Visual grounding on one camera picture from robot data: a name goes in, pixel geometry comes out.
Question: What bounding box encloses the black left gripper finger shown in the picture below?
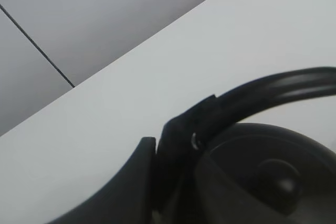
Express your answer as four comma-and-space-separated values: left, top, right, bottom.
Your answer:
51, 137, 156, 223

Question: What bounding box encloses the black teapot with handle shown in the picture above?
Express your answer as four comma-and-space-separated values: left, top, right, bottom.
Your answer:
153, 67, 335, 223

